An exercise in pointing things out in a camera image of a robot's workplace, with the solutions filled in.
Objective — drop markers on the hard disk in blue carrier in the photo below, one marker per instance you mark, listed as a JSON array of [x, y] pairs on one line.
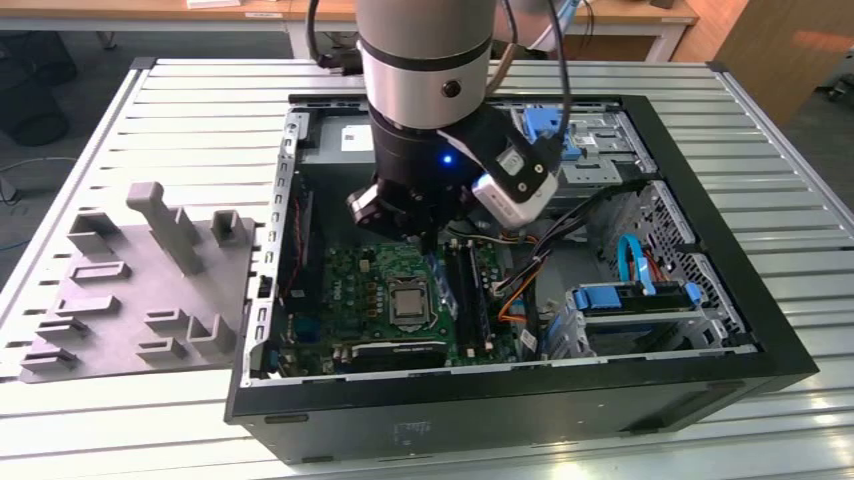
[[601, 298]]

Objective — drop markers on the wooden cabinet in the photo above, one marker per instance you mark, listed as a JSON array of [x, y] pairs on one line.
[[788, 50]]

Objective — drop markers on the black PC case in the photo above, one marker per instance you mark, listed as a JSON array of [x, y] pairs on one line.
[[468, 425]]

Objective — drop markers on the silver CPU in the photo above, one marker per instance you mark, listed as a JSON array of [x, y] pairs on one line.
[[409, 305]]

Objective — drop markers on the blue VGA port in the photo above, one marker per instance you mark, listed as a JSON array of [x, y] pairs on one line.
[[273, 361]]

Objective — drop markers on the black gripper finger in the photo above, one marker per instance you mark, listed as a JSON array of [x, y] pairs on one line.
[[377, 210]]

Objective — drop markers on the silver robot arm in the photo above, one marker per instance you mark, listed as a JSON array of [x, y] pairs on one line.
[[428, 60]]

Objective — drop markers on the black office chair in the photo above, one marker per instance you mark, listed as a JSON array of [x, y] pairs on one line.
[[34, 100]]

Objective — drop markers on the black RAM slot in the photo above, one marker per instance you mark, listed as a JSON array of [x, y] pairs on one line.
[[463, 335]]

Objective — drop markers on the wooden desk white frame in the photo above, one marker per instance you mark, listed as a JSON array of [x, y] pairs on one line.
[[101, 9]]

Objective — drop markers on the silver metal disk bay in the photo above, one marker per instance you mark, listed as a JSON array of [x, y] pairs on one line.
[[708, 327], [601, 175]]

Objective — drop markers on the green motherboard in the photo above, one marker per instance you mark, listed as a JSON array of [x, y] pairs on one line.
[[348, 325]]

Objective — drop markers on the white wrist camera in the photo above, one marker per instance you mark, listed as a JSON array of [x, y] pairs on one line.
[[515, 205]]

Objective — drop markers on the black case fan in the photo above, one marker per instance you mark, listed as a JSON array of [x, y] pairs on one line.
[[309, 225]]

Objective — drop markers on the grey parts rack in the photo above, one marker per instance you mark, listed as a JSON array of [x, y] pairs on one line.
[[221, 290]]

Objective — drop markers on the white box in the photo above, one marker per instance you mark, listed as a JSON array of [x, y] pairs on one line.
[[214, 3]]

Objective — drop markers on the small dark box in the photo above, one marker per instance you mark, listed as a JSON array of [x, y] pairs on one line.
[[663, 3]]

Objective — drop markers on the black chair caster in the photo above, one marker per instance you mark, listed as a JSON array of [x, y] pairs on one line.
[[843, 87]]

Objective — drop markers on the black graphics card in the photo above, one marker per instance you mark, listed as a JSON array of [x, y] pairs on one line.
[[401, 357]]

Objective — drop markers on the blue plastic drive bracket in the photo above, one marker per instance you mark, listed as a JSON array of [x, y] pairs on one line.
[[541, 125]]

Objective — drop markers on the CPU socket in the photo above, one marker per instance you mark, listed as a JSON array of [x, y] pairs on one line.
[[409, 281]]

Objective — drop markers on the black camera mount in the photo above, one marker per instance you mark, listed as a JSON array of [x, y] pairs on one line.
[[481, 140]]

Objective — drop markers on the grey power supply unit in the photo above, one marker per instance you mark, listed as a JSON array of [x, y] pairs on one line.
[[334, 200]]

